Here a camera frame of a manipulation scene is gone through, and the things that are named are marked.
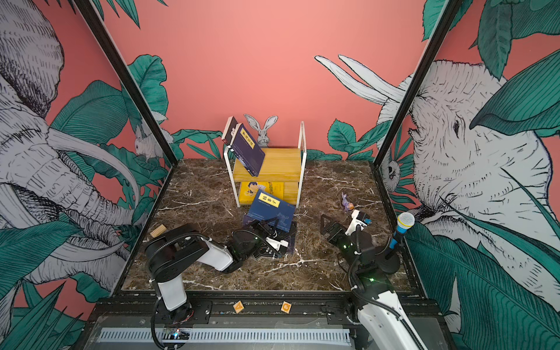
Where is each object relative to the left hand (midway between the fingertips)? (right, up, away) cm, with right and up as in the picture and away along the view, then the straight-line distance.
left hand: (274, 210), depth 86 cm
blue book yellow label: (-3, +1, +3) cm, 5 cm away
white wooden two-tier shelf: (+2, +19, +7) cm, 20 cm away
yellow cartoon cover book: (-13, +7, +16) cm, 22 cm away
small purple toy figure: (+34, 0, +14) cm, 37 cm away
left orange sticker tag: (-12, -32, -12) cm, 36 cm away
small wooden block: (-51, -10, +7) cm, 53 cm away
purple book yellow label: (-10, +24, 0) cm, 26 cm away
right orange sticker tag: (+5, -32, -11) cm, 35 cm away
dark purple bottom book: (+7, -15, +1) cm, 17 cm away
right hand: (+19, -1, -10) cm, 22 cm away
